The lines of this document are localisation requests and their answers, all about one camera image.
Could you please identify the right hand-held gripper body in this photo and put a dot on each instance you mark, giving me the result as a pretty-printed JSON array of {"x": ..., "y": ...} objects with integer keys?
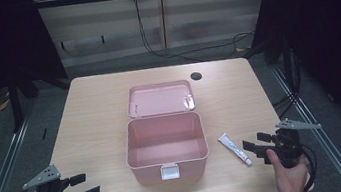
[{"x": 287, "y": 141}]

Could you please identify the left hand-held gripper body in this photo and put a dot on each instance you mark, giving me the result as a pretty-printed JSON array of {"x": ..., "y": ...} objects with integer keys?
[{"x": 45, "y": 191}]

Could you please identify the white ointment tube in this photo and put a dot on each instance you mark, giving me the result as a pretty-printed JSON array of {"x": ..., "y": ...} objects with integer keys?
[{"x": 235, "y": 149}]

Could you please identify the pink plastic storage box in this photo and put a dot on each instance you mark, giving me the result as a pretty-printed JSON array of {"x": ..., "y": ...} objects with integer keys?
[{"x": 165, "y": 143}]

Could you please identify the person's right hand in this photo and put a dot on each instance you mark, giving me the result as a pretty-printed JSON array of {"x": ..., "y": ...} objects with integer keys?
[{"x": 289, "y": 180}]

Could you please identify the black metal stand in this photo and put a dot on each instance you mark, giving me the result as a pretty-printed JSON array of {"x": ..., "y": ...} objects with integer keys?
[{"x": 15, "y": 104}]

